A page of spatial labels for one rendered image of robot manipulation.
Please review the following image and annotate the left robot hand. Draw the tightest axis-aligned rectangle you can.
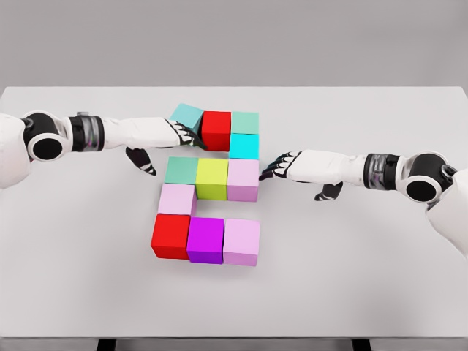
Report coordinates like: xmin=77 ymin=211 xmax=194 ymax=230
xmin=125 ymin=116 xmax=208 ymax=177

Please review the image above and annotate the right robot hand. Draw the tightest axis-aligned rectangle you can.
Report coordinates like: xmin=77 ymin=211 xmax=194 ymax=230
xmin=258 ymin=149 xmax=345 ymax=202

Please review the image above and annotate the light blue block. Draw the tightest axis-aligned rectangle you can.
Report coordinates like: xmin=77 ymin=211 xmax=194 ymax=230
xmin=168 ymin=102 xmax=205 ymax=138

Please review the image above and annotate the teal green block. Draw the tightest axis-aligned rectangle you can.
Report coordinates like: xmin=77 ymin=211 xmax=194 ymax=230
xmin=163 ymin=156 xmax=200 ymax=185
xmin=230 ymin=111 xmax=260 ymax=135

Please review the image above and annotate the red block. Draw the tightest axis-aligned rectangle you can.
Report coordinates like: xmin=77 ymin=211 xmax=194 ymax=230
xmin=151 ymin=213 xmax=192 ymax=261
xmin=200 ymin=110 xmax=233 ymax=152

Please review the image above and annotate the pink block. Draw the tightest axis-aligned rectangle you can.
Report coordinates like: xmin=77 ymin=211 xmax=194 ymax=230
xmin=226 ymin=159 xmax=260 ymax=203
xmin=222 ymin=218 xmax=261 ymax=267
xmin=157 ymin=183 xmax=199 ymax=217

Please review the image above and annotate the yellow green block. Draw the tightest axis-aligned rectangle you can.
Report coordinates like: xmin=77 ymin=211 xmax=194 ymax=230
xmin=195 ymin=157 xmax=230 ymax=201

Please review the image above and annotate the cyan block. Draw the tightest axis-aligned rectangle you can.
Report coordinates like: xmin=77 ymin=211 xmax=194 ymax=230
xmin=228 ymin=132 xmax=260 ymax=161

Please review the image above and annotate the magenta block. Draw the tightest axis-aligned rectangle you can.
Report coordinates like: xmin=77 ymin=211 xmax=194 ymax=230
xmin=186 ymin=216 xmax=225 ymax=265

